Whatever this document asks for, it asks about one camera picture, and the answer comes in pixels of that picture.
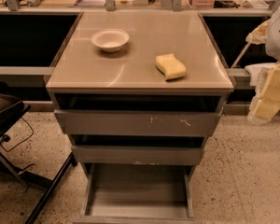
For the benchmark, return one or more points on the grey drawer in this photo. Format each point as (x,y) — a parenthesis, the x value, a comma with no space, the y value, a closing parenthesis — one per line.
(134,123)
(137,194)
(138,155)

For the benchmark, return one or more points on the grey drawer cabinet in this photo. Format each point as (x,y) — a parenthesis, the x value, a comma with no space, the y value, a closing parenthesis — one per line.
(86,78)

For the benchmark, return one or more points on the yellow sponge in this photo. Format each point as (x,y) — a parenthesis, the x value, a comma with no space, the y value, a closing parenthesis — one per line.
(170,66)

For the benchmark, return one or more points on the white round bowl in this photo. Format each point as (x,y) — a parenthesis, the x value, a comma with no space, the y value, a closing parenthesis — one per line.
(110,40)

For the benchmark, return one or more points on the black floor bar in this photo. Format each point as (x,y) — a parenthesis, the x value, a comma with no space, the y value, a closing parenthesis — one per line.
(52,186)

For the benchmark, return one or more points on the black chair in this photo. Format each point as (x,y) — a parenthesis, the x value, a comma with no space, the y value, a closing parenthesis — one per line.
(12,109)

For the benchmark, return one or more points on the white stick with black tip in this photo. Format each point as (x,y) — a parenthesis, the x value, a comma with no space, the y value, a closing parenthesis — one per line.
(241,54)

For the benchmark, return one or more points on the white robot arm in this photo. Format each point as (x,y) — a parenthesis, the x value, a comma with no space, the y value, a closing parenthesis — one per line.
(266,102)

